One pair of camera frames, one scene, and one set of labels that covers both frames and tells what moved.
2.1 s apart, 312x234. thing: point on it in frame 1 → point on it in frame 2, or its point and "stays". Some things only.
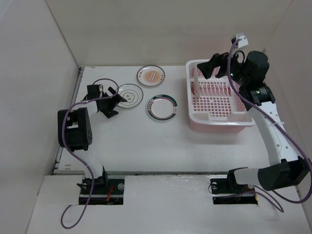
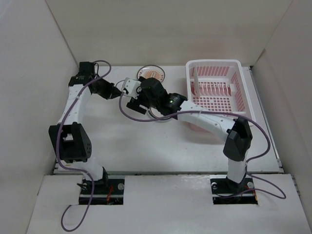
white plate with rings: [196, 80] stays
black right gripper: [207, 68] → [134, 104]
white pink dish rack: [213, 105] stays
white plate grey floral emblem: [132, 93] → [119, 85]
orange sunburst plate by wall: [150, 75] stays
